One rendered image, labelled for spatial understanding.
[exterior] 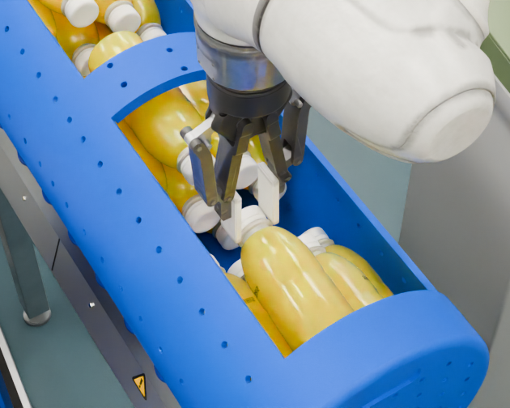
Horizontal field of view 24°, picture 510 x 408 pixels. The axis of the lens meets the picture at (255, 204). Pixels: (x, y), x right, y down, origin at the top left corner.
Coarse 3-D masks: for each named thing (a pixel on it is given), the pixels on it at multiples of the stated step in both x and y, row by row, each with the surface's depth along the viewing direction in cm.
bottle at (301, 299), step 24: (264, 240) 116; (288, 240) 116; (264, 264) 115; (288, 264) 114; (312, 264) 115; (264, 288) 115; (288, 288) 113; (312, 288) 113; (336, 288) 115; (288, 312) 113; (312, 312) 112; (336, 312) 112; (288, 336) 113; (312, 336) 111
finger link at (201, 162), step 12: (180, 132) 106; (192, 144) 104; (204, 144) 105; (192, 156) 108; (204, 156) 106; (192, 168) 110; (204, 168) 107; (204, 180) 109; (204, 192) 110; (216, 192) 111
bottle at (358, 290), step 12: (312, 252) 124; (324, 252) 126; (324, 264) 121; (336, 264) 121; (348, 264) 122; (336, 276) 120; (348, 276) 120; (360, 276) 121; (348, 288) 119; (360, 288) 119; (372, 288) 120; (348, 300) 118; (360, 300) 118; (372, 300) 119
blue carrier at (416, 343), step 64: (0, 0) 137; (0, 64) 136; (64, 64) 129; (128, 64) 127; (192, 64) 127; (64, 128) 127; (64, 192) 128; (128, 192) 120; (320, 192) 137; (128, 256) 120; (192, 256) 114; (384, 256) 129; (128, 320) 124; (192, 320) 113; (256, 320) 109; (384, 320) 107; (448, 320) 111; (192, 384) 114; (256, 384) 107; (320, 384) 104; (384, 384) 106; (448, 384) 115
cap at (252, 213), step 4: (244, 208) 120; (248, 208) 120; (252, 208) 120; (256, 208) 120; (260, 208) 121; (244, 212) 119; (248, 212) 119; (252, 212) 120; (256, 212) 120; (260, 212) 120; (244, 216) 119; (248, 216) 119; (252, 216) 119; (256, 216) 119; (260, 216) 120; (264, 216) 120; (244, 220) 119; (248, 220) 119; (252, 220) 119; (244, 224) 119
